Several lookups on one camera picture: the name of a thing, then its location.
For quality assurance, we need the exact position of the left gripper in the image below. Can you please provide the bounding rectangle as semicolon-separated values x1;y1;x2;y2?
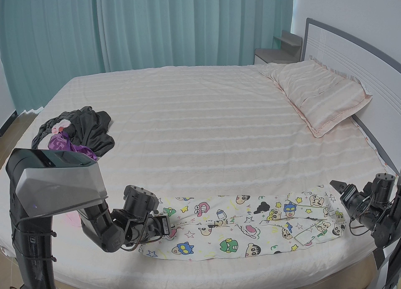
147;214;178;241

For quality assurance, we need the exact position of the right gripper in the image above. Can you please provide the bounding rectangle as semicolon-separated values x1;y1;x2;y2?
330;180;374;220

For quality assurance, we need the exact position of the bed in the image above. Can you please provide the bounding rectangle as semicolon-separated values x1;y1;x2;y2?
0;18;401;289

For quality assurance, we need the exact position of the grey white bedside table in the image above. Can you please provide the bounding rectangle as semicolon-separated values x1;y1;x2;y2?
254;30;302;64

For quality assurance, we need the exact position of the white printed pyjama top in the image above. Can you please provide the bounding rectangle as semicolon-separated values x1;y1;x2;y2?
139;191;346;261

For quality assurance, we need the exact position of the blue-green curtain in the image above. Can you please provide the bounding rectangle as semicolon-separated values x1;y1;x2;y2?
0;0;295;116

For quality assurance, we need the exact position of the black cable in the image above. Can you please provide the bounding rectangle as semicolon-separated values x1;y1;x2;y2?
349;216;374;237

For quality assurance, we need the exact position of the pile of clothes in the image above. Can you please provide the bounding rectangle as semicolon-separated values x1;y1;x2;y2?
31;106;116;228

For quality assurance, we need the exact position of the pale pink pillow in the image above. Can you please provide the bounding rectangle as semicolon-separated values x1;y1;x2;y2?
259;56;373;138

